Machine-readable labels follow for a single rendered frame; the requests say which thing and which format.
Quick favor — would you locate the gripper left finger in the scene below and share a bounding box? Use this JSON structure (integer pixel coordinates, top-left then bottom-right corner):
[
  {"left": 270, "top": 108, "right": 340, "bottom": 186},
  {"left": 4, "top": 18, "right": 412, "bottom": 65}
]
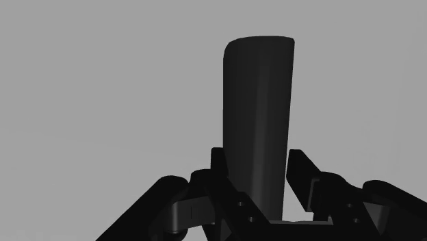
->
[{"left": 95, "top": 147, "right": 272, "bottom": 241}]

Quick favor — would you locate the tall dark grey rounded block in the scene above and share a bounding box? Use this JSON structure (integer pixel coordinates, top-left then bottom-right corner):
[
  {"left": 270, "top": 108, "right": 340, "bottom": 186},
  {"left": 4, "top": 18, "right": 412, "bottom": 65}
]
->
[{"left": 222, "top": 35, "right": 296, "bottom": 222}]

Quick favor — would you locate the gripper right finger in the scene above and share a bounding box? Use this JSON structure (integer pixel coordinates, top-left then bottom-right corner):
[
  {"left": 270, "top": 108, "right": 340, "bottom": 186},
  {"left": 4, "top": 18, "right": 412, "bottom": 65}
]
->
[{"left": 285, "top": 149, "right": 427, "bottom": 241}]

